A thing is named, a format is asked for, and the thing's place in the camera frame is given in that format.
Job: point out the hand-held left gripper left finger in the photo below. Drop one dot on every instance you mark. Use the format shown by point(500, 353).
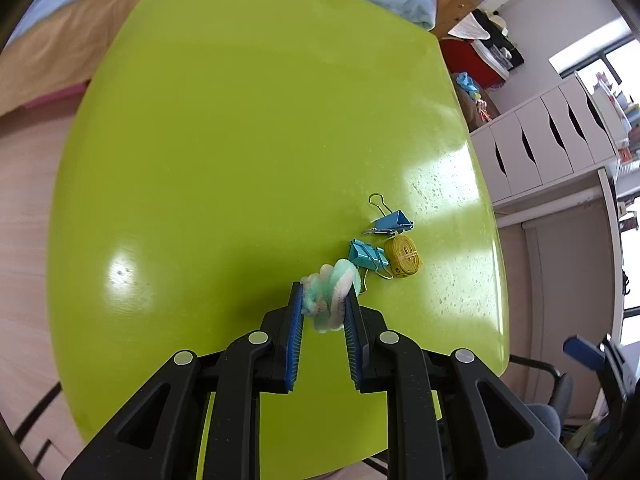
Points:
point(295, 340)

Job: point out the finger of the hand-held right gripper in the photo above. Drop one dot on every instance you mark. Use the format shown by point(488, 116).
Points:
point(584, 352)

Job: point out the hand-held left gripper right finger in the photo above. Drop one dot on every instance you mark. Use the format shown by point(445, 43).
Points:
point(354, 340)

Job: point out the green white fuzzy scrunchie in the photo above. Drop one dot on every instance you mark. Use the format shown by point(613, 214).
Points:
point(330, 290)

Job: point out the black office chair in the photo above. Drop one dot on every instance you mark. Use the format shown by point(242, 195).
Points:
point(550, 410)

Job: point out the white desk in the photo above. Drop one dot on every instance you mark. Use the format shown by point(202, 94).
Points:
point(565, 270)

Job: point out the blue binder clip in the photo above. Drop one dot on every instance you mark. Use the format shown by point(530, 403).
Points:
point(392, 222)
point(369, 256)

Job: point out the yellow rolled tape measure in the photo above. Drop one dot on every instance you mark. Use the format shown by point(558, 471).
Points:
point(404, 256)

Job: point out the white drawer chest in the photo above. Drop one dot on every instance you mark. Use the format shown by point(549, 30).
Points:
point(540, 145)

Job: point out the row of books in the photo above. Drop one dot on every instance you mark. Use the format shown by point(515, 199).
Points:
point(617, 110)

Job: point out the brown pet bed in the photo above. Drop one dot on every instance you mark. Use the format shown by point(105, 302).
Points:
point(472, 110)

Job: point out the blue toy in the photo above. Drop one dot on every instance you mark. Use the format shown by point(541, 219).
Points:
point(465, 82)

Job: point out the red storage box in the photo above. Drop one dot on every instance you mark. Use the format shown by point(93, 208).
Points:
point(467, 62)

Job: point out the black bag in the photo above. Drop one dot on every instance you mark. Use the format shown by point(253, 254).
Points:
point(500, 40)

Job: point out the pink flat box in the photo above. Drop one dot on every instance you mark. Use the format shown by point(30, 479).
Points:
point(52, 97)

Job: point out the wooden bedside cabinet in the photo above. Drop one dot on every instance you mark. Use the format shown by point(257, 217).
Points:
point(452, 2)

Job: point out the bed with beige skirt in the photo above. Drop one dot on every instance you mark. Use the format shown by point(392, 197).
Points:
point(55, 45)

